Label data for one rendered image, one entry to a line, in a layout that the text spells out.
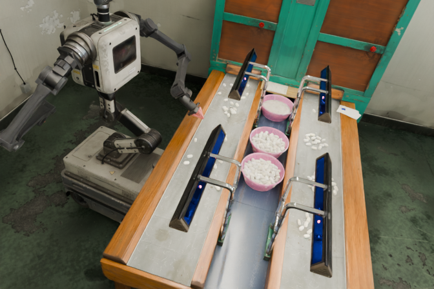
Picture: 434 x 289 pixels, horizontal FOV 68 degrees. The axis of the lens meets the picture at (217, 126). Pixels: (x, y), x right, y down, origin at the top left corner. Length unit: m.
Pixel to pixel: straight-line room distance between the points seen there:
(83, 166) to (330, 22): 2.01
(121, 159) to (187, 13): 1.96
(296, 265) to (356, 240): 0.36
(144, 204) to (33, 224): 1.20
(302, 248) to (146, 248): 0.76
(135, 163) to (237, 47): 1.24
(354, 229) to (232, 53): 1.64
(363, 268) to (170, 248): 0.92
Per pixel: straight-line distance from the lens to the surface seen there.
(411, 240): 3.17
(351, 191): 2.10
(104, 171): 2.33
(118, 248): 1.64
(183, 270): 1.60
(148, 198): 1.79
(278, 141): 2.26
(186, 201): 1.34
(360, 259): 1.84
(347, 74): 2.77
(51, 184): 2.98
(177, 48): 2.36
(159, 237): 1.68
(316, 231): 1.43
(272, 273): 1.63
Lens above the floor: 2.18
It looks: 40 degrees down
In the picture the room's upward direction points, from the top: 8 degrees clockwise
